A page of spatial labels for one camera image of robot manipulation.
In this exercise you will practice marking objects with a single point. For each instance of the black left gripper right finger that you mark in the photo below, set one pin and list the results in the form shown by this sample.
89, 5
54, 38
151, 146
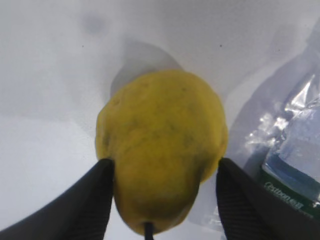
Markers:
249, 212

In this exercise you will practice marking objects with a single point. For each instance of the yellow pear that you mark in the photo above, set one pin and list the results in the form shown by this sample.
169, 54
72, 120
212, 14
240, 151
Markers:
165, 133

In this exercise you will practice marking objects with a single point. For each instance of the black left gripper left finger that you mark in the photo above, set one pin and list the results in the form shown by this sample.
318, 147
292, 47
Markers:
81, 213

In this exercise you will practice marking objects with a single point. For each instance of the clear water bottle green label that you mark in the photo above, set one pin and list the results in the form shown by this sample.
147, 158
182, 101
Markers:
275, 138

